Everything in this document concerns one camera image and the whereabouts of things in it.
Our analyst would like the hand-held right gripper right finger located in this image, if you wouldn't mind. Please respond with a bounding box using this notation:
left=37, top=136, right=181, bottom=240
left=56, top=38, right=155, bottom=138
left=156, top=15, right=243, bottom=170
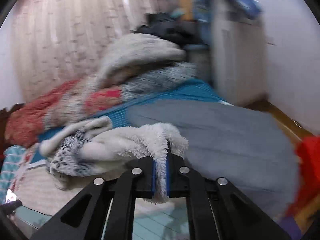
left=167, top=142, right=292, bottom=240

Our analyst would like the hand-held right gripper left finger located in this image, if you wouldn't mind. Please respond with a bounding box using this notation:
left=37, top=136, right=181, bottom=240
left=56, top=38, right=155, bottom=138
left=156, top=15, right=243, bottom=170
left=30, top=156, right=157, bottom=240

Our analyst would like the white fleece patterned blanket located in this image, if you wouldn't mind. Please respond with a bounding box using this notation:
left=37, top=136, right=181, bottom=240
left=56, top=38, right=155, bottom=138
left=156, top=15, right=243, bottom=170
left=40, top=116, right=189, bottom=204

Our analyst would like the pile of dark clothes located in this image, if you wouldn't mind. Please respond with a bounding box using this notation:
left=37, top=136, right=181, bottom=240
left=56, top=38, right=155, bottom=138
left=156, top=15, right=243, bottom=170
left=135, top=12, right=210, bottom=49

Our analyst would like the grey cloth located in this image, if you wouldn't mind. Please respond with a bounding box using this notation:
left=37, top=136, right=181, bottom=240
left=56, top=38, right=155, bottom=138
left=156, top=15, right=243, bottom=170
left=126, top=99, right=300, bottom=218

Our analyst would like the blue mat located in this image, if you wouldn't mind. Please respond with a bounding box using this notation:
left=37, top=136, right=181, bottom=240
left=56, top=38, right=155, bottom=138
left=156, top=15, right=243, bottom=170
left=37, top=79, right=230, bottom=163

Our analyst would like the beige zigzag bedsheet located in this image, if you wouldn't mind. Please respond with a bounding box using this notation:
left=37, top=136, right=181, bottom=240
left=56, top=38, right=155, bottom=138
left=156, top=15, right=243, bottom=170
left=15, top=142, right=190, bottom=240

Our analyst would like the fluffy grey-white blanket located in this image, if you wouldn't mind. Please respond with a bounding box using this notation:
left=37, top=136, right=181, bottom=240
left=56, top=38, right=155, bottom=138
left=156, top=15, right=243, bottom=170
left=50, top=34, right=198, bottom=128

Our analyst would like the red cloth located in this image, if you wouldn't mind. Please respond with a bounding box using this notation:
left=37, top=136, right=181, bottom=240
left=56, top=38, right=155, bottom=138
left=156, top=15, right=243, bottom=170
left=285, top=136, right=320, bottom=215

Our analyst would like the white cabinet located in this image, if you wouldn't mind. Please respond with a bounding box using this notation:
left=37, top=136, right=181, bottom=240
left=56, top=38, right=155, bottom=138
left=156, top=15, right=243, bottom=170
left=210, top=0, right=269, bottom=107

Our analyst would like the red floral pillow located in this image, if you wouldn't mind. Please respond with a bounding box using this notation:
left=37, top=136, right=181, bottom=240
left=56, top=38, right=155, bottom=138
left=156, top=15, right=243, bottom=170
left=5, top=80, right=125, bottom=148

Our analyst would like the teal patterned pillow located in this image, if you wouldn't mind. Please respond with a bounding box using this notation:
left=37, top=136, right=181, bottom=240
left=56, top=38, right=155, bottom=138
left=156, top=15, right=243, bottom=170
left=0, top=145, right=27, bottom=203

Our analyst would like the dark wooden headboard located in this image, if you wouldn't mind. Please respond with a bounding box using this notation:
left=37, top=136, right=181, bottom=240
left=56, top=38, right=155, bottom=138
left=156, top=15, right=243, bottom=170
left=0, top=104, right=23, bottom=155

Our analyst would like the beige patterned curtain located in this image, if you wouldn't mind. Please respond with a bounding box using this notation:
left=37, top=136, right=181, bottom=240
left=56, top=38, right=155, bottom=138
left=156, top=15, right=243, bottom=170
left=10, top=0, right=160, bottom=103

